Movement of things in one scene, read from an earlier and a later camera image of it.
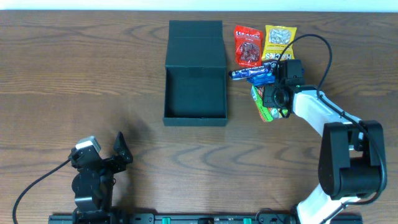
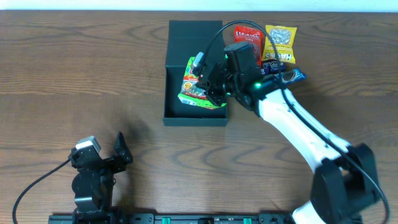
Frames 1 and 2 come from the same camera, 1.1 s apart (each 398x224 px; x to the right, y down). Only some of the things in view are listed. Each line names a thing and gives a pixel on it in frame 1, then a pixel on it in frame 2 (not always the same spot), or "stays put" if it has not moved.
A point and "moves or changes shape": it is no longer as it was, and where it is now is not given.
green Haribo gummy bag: [267, 114] moves or changes shape
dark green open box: [195, 84] stays put
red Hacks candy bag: [248, 46] stays put
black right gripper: [280, 78] -> [214, 83]
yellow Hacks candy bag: [277, 38] stays put
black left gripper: [104, 163] stays put
